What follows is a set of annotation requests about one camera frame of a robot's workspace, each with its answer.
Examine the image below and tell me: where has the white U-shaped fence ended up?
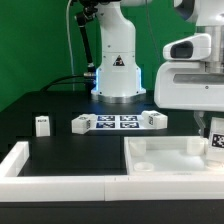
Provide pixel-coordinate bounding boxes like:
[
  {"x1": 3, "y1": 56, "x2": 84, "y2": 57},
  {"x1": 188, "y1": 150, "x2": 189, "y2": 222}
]
[{"x1": 0, "y1": 141, "x2": 224, "y2": 202}]

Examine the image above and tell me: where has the AprilTag marker sheet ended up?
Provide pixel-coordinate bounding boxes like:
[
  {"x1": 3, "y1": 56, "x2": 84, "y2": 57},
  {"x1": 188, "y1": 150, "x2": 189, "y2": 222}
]
[{"x1": 96, "y1": 115, "x2": 140, "y2": 129}]

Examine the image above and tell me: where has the black cable bundle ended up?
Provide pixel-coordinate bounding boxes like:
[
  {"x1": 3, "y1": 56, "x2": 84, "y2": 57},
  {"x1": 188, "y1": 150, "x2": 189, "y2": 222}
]
[{"x1": 39, "y1": 74, "x2": 98, "y2": 93}]

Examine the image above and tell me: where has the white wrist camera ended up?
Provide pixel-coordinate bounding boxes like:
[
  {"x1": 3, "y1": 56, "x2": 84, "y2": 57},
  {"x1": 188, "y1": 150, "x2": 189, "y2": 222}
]
[{"x1": 163, "y1": 33, "x2": 211, "y2": 61}]

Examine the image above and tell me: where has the grey hanging cable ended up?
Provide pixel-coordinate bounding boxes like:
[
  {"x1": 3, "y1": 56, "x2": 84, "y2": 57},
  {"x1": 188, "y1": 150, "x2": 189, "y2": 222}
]
[{"x1": 65, "y1": 0, "x2": 76, "y2": 92}]

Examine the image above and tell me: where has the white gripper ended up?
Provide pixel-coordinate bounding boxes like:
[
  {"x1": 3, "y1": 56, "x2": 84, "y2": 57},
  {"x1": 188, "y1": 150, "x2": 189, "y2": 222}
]
[{"x1": 154, "y1": 61, "x2": 224, "y2": 136}]

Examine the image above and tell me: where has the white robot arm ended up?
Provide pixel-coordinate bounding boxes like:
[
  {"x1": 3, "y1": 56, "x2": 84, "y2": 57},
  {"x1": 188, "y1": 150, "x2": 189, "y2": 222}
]
[{"x1": 76, "y1": 0, "x2": 224, "y2": 127}]

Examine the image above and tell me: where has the white square tabletop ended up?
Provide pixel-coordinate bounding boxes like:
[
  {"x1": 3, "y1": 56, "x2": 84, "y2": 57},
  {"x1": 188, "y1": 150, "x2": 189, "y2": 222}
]
[{"x1": 124, "y1": 136, "x2": 224, "y2": 176}]

